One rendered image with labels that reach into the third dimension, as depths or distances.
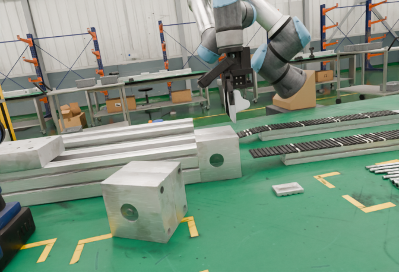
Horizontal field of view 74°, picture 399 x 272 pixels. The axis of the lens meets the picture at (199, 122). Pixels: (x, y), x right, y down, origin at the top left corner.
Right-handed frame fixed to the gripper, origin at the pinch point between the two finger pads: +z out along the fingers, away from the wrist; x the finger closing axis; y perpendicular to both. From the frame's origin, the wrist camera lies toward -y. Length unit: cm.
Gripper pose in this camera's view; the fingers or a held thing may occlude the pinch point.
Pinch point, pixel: (229, 117)
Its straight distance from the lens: 79.9
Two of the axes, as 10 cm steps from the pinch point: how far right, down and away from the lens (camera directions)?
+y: 9.9, -1.3, 0.3
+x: -0.6, -2.3, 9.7
